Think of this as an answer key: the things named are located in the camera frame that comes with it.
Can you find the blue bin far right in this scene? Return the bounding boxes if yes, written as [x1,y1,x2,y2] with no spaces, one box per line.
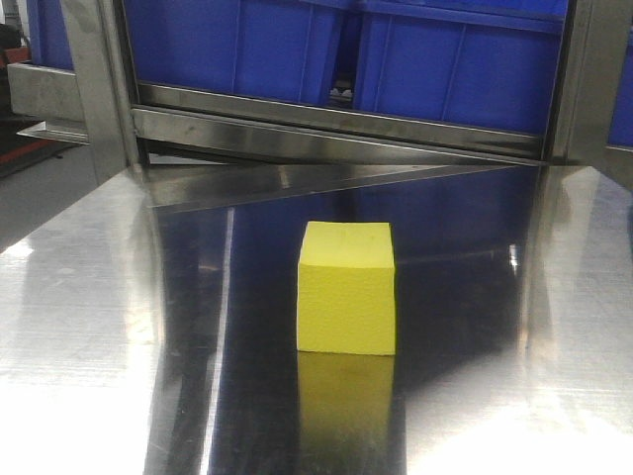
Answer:
[608,83,632,147]

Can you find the blue bin right of centre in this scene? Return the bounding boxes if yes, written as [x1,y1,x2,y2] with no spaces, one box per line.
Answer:
[353,1,563,135]

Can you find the steel shelf rack ahead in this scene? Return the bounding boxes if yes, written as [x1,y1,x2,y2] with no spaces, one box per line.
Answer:
[6,0,633,185]

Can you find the blue bin left of centre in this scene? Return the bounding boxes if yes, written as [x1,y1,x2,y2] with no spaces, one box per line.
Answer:
[125,0,353,105]

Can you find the blue bin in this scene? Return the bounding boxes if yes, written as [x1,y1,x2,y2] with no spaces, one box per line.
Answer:
[125,0,353,105]
[353,1,563,135]
[608,83,632,147]
[27,0,73,70]

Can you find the blue bin far left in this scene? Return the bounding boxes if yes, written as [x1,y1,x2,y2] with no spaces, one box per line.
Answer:
[27,0,73,70]

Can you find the yellow foam block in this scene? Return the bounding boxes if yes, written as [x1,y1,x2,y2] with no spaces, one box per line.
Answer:
[297,221,397,356]

